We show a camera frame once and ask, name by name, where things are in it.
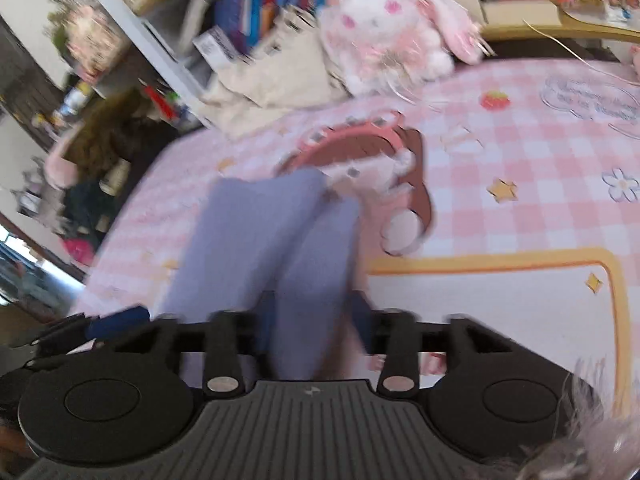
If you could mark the lavender pants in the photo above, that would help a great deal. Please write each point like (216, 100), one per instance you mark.
(280, 240)

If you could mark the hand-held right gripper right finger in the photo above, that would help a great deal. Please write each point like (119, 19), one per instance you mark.
(360, 320)

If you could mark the white shelf frame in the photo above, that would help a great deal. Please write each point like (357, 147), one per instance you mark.
(150, 45)

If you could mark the pink checkered bedsheet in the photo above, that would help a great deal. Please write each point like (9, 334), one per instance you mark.
(500, 170)

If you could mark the beige crumpled cloth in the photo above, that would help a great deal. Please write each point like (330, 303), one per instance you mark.
(270, 80)

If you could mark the olive brown garment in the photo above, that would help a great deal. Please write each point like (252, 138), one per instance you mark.
(105, 135)

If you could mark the cardboard box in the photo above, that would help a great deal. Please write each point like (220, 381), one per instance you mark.
(510, 10)

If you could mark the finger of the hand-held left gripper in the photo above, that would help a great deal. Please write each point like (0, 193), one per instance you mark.
(50, 332)
(117, 322)

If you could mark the wooden bed frame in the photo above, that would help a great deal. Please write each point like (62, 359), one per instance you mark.
(575, 35)

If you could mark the pink white plush bunny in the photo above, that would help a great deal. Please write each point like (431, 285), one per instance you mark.
(390, 25)

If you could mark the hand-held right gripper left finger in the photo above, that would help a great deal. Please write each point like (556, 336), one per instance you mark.
(265, 320)

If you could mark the dark green garment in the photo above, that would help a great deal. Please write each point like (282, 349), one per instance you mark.
(92, 205)

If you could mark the row of colourful books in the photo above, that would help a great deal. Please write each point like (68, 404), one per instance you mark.
(255, 0)

